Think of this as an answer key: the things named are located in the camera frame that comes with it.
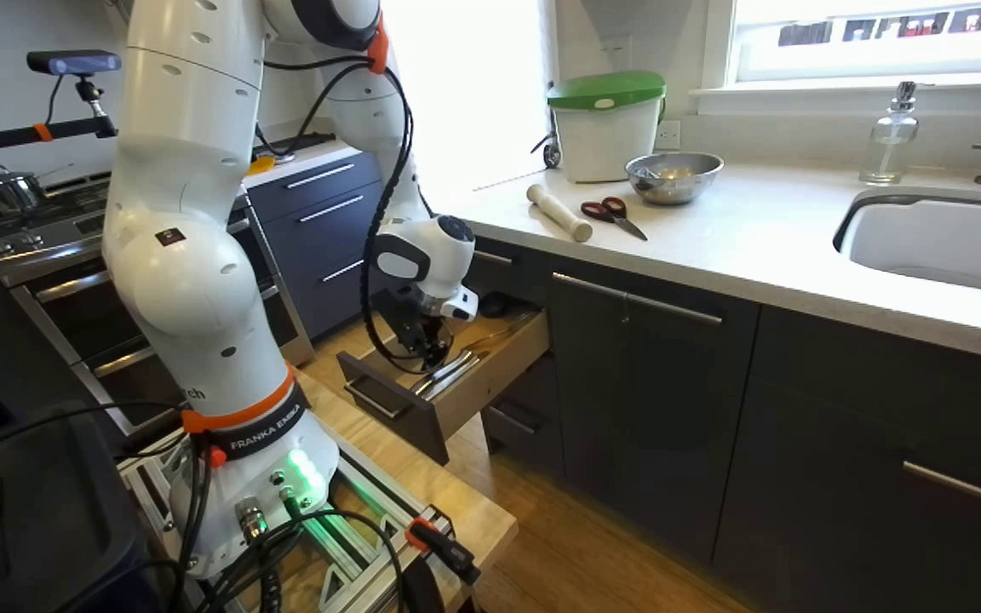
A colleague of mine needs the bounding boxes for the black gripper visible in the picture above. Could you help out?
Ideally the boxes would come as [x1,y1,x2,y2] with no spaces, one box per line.
[394,297,462,372]

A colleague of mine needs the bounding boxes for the open wooden drawer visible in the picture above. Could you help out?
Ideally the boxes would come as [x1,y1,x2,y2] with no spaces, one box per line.
[332,298,551,468]

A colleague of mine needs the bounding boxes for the blue drawer cabinet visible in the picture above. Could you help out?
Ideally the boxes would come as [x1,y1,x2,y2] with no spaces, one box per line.
[241,146,414,342]

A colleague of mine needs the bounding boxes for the metal cylinder utensil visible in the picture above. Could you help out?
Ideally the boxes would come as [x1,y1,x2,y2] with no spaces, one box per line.
[414,351,487,401]

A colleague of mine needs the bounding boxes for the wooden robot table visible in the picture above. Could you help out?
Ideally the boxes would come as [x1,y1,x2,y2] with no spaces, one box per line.
[281,372,522,613]

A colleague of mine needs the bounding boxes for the orange black clamp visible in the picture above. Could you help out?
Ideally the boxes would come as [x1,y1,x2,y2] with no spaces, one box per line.
[400,505,482,590]

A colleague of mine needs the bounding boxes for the bright glass door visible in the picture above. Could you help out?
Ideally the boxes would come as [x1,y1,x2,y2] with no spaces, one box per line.
[381,0,556,233]

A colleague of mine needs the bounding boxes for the white bin with green lid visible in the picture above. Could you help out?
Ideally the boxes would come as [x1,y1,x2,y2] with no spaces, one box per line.
[545,68,671,188]

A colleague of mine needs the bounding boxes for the metal bowl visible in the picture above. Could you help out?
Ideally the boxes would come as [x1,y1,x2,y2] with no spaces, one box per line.
[624,151,727,212]

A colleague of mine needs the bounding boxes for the dark lower kitchen cabinet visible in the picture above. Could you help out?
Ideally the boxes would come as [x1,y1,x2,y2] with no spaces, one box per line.
[461,224,981,613]

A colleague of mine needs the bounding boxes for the steel kitchen stove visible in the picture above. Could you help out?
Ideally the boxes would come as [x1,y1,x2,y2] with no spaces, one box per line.
[0,166,316,446]

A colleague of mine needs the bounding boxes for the black box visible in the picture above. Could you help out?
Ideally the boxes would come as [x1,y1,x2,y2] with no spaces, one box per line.
[0,270,171,613]

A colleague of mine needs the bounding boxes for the steel kettle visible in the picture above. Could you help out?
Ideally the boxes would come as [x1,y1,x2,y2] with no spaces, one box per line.
[0,165,48,222]

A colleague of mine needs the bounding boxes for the clear soap bottle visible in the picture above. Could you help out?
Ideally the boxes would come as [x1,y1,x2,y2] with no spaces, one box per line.
[861,78,923,188]

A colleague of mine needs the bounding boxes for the white kitchen sink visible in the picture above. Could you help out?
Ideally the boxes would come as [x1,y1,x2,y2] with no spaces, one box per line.
[827,184,981,302]

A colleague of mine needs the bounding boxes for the bright kitchen window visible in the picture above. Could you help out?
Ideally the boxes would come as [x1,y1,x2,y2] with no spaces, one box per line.
[690,0,981,102]

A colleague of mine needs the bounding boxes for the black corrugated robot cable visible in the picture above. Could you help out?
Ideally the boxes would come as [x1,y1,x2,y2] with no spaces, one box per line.
[248,46,448,378]

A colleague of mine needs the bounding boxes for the aluminium base frame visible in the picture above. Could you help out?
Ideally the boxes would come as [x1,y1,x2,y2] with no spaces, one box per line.
[111,436,448,613]

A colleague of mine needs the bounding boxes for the black camera on tripod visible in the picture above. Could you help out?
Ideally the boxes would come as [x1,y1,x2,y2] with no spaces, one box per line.
[22,46,127,115]

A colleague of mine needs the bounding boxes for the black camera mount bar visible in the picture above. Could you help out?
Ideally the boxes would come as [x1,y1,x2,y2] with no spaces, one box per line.
[0,112,122,178]

